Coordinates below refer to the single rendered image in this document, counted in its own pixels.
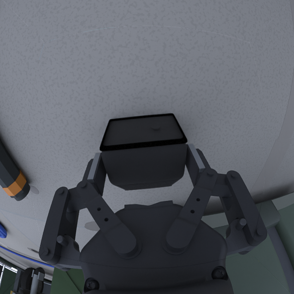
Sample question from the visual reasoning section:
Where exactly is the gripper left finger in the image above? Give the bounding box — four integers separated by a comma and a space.
38, 152, 140, 269

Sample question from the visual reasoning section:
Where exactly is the dark grey machine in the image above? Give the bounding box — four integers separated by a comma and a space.
13, 266, 52, 294

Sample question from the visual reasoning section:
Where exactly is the black and orange torch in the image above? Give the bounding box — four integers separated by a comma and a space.
0, 137, 31, 202

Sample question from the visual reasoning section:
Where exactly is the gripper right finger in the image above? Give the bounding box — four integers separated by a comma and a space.
165, 143, 269, 255

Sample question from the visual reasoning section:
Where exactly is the grey bench leg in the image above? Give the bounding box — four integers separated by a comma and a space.
266, 226, 293, 294

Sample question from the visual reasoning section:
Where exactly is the dark grey black-rimmed box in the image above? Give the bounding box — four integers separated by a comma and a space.
100, 113, 188, 191

